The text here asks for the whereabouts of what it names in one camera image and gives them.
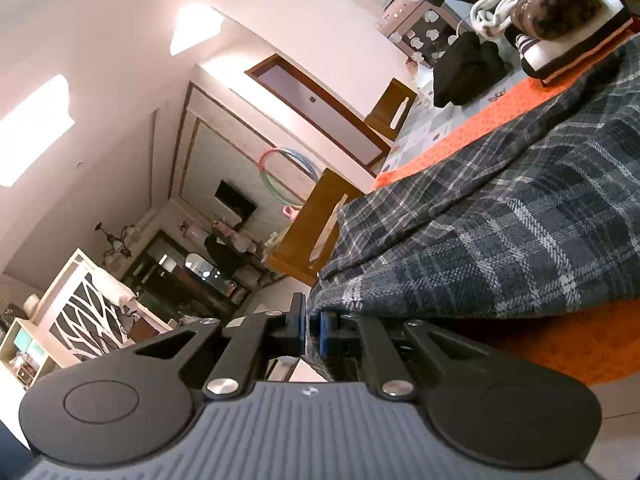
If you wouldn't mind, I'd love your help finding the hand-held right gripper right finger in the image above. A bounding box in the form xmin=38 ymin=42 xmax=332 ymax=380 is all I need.
xmin=319 ymin=310 xmax=484 ymax=403

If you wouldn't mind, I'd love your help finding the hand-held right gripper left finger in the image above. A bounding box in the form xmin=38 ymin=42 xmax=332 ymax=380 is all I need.
xmin=132 ymin=293 xmax=308 ymax=403

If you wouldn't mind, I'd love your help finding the grey plaid garment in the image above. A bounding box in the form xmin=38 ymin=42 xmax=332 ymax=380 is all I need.
xmin=306 ymin=42 xmax=640 ymax=383

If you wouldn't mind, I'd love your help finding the wooden chair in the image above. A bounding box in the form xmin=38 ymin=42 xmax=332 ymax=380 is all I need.
xmin=364 ymin=77 xmax=418 ymax=142
xmin=267 ymin=167 xmax=366 ymax=287

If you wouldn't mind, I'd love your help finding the dark cloth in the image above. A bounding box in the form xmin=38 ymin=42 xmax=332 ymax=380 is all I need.
xmin=205 ymin=232 xmax=246 ymax=278

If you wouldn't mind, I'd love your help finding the black television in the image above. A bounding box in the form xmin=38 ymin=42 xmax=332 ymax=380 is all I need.
xmin=215 ymin=180 xmax=258 ymax=221

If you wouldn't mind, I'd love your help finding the dark glass cabinet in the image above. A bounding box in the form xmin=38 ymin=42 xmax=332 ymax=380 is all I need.
xmin=120 ymin=230 xmax=273 ymax=321

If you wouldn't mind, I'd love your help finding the multicoloured hula hoop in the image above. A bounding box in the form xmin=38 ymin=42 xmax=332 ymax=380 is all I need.
xmin=257 ymin=147 xmax=321 ymax=208

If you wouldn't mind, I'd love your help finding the hanging chandelier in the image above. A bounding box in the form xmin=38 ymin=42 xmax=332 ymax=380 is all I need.
xmin=95 ymin=222 xmax=143 ymax=268

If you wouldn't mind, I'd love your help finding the wooden framed doorway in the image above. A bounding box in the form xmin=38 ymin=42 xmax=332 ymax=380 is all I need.
xmin=245 ymin=54 xmax=392 ymax=170

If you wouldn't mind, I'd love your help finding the white lattice screen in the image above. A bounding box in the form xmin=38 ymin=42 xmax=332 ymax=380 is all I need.
xmin=32 ymin=247 xmax=151 ymax=368

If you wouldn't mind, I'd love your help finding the checked leaf print tablecloth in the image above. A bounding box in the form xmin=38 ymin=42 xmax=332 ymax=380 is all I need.
xmin=380 ymin=0 xmax=526 ymax=176

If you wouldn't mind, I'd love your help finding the orange patterned mat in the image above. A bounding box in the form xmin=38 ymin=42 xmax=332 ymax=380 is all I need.
xmin=372 ymin=25 xmax=640 ymax=388

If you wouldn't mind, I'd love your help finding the white shelf unit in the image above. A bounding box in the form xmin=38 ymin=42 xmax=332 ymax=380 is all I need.
xmin=0 ymin=317 xmax=58 ymax=391

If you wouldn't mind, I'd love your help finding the black folded garment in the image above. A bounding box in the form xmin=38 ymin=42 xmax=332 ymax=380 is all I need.
xmin=432 ymin=32 xmax=513 ymax=108

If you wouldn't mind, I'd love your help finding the brown box with white stickers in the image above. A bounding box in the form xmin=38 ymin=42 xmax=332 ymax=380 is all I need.
xmin=385 ymin=0 xmax=463 ymax=68

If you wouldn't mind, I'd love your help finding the ceiling light panel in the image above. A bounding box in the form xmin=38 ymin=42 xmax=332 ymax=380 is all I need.
xmin=170 ymin=2 xmax=223 ymax=56
xmin=0 ymin=75 xmax=76 ymax=188

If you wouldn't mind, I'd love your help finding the striped folded garment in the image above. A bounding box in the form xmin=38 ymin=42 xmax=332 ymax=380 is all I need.
xmin=505 ymin=0 xmax=636 ymax=86

